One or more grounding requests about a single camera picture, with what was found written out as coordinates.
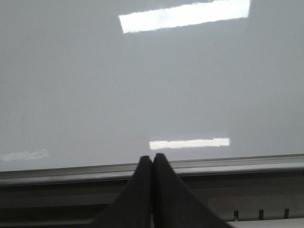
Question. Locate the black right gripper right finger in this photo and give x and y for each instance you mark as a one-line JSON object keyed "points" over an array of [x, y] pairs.
{"points": [[173, 205]]}

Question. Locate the white whiteboard with aluminium frame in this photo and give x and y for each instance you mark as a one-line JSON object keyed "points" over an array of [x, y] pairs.
{"points": [[104, 82]]}

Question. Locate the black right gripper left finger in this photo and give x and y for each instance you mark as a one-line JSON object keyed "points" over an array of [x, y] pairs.
{"points": [[132, 208]]}

